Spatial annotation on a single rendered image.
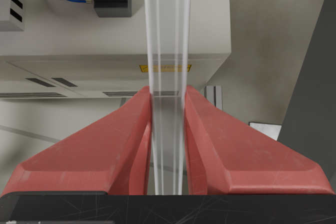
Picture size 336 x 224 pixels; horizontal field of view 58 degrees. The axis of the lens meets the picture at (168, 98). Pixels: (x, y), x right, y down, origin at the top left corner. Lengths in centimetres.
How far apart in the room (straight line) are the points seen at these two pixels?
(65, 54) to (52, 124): 67
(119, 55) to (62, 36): 9
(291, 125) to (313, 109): 3
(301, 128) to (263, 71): 95
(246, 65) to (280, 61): 13
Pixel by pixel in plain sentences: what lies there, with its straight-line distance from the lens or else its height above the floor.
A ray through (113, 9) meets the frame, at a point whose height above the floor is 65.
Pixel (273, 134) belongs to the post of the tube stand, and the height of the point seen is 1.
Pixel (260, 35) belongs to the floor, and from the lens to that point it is 117.
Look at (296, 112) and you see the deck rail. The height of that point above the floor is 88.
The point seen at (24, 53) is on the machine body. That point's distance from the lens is 50.
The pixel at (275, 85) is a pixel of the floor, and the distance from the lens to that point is 114.
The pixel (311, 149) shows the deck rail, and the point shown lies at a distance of 19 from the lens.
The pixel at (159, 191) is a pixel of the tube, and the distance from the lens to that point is 16.
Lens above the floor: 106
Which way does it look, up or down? 84 degrees down
